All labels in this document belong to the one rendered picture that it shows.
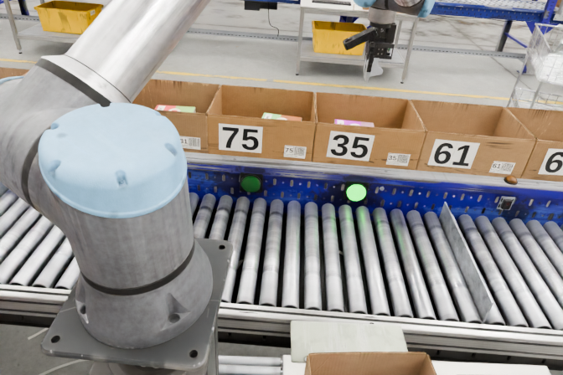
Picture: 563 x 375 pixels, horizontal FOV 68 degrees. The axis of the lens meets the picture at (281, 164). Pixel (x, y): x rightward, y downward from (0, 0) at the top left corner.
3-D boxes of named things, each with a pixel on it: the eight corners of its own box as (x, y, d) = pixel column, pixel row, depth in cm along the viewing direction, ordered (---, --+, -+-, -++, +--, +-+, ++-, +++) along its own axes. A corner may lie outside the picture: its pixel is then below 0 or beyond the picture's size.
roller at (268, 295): (257, 318, 118) (258, 306, 115) (271, 206, 162) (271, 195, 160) (275, 319, 118) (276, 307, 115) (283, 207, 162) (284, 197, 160)
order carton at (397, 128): (311, 163, 157) (316, 122, 148) (310, 127, 182) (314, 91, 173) (415, 172, 156) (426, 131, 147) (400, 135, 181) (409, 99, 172)
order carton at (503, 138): (415, 172, 156) (426, 131, 147) (400, 135, 181) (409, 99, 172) (520, 180, 156) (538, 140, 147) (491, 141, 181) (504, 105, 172)
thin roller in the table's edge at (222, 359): (165, 358, 101) (281, 363, 101) (167, 351, 102) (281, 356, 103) (166, 363, 102) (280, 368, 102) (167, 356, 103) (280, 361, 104)
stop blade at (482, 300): (481, 323, 119) (492, 302, 114) (437, 220, 158) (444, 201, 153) (483, 323, 119) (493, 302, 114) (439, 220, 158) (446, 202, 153)
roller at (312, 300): (303, 321, 118) (305, 310, 115) (303, 208, 162) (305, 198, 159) (321, 323, 118) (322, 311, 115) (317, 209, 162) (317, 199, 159)
